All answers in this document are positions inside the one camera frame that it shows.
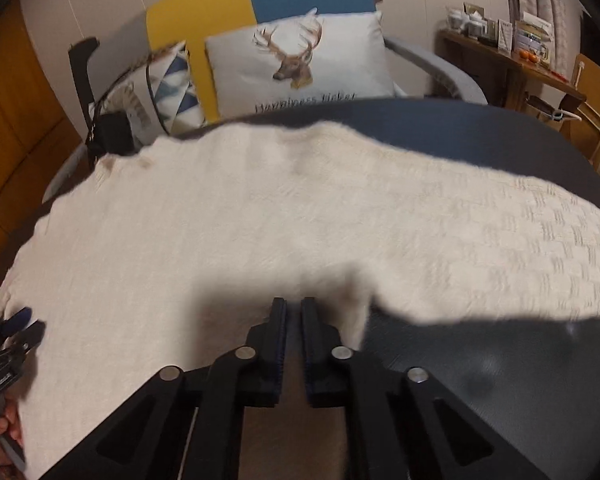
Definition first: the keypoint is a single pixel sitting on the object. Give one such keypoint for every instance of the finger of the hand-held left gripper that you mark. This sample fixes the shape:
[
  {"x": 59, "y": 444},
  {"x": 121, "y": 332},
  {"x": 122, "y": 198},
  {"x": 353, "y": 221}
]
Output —
[
  {"x": 17, "y": 320},
  {"x": 32, "y": 335}
]

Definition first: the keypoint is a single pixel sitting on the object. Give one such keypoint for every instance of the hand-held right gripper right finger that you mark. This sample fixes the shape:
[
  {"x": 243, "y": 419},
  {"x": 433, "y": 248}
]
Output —
[{"x": 307, "y": 345}]

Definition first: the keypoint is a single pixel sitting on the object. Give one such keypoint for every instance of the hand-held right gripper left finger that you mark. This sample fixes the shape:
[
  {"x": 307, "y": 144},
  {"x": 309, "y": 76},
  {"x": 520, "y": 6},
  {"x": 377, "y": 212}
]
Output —
[{"x": 280, "y": 340}]

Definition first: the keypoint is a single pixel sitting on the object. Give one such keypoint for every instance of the white knitted blanket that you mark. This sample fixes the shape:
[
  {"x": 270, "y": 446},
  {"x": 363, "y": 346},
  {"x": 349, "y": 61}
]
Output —
[{"x": 230, "y": 210}]

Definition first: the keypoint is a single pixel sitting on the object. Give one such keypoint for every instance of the black handbag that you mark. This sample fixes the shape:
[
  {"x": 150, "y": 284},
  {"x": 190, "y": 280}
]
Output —
[{"x": 112, "y": 135}]

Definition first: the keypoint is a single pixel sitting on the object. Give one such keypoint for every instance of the black rolled mat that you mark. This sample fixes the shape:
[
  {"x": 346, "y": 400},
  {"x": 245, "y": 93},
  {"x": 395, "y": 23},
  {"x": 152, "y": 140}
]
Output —
[{"x": 82, "y": 75}]

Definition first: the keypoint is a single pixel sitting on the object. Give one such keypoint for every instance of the triangle print pillow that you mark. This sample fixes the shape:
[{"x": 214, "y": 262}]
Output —
[{"x": 180, "y": 95}]

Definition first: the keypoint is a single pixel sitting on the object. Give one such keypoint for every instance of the deer print pillow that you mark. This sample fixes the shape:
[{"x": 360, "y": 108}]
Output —
[{"x": 240, "y": 75}]

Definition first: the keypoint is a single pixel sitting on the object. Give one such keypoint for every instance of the grey yellow blue sofa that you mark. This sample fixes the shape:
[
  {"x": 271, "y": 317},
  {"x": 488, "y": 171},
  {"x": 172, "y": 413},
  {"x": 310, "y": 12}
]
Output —
[{"x": 195, "y": 10}]

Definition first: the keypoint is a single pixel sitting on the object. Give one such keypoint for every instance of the wooden side table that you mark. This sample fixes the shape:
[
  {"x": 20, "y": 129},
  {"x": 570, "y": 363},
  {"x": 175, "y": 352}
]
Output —
[{"x": 510, "y": 67}]

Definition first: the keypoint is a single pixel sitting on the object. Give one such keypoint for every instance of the clear glass jar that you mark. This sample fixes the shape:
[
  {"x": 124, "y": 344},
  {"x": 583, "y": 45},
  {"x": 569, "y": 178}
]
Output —
[
  {"x": 455, "y": 19},
  {"x": 489, "y": 31},
  {"x": 473, "y": 25}
]

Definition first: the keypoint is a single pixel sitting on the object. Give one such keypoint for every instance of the light wooden chair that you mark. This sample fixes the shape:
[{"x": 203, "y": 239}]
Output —
[{"x": 592, "y": 110}]

